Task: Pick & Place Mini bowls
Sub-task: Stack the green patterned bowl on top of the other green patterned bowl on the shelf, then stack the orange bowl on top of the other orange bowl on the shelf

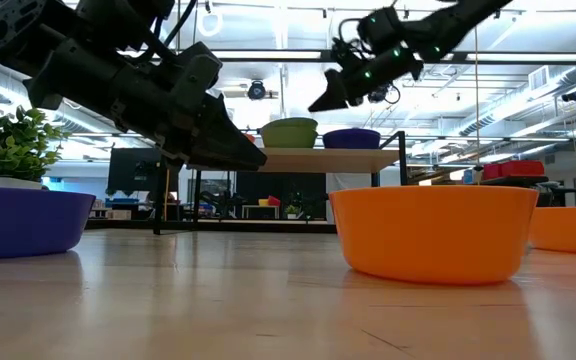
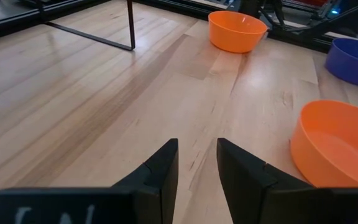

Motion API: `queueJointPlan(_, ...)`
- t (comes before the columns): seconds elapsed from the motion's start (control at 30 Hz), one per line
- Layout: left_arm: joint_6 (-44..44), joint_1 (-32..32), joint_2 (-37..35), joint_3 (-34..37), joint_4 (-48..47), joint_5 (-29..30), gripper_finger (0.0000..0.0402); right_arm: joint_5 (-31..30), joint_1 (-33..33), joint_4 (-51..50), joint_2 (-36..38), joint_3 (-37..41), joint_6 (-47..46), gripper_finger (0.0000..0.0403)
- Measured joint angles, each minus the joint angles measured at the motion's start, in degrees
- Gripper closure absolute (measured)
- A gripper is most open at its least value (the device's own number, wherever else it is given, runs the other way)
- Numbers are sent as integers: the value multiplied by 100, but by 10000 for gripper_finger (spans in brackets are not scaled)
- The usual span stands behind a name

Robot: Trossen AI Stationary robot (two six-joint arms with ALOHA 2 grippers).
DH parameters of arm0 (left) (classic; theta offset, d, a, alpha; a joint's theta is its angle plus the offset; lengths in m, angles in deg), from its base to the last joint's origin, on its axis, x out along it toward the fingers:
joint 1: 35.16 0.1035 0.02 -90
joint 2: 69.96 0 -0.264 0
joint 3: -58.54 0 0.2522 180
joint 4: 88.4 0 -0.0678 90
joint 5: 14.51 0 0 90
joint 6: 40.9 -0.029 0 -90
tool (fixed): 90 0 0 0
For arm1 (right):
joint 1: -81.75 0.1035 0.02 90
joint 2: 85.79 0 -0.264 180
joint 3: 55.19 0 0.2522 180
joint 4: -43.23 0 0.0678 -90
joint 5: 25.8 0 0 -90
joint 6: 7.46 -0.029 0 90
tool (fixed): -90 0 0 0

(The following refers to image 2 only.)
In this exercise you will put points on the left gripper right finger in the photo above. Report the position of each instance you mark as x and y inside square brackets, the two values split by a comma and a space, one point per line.
[247, 193]

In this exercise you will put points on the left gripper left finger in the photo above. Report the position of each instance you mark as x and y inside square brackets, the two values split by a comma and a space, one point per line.
[154, 193]

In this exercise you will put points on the orange plastic mini bowl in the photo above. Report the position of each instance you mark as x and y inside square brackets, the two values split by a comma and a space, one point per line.
[235, 37]
[331, 149]

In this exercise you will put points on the blue plastic mini bowl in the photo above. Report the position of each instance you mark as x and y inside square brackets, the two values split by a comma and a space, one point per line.
[353, 68]

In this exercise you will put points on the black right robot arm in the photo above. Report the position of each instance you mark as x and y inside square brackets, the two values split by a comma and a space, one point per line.
[250, 6]

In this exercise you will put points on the wooden shelf with black legs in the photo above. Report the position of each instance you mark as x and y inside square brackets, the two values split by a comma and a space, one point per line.
[130, 25]

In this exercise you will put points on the black aluminium table frame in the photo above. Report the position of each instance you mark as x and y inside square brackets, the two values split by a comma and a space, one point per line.
[11, 27]

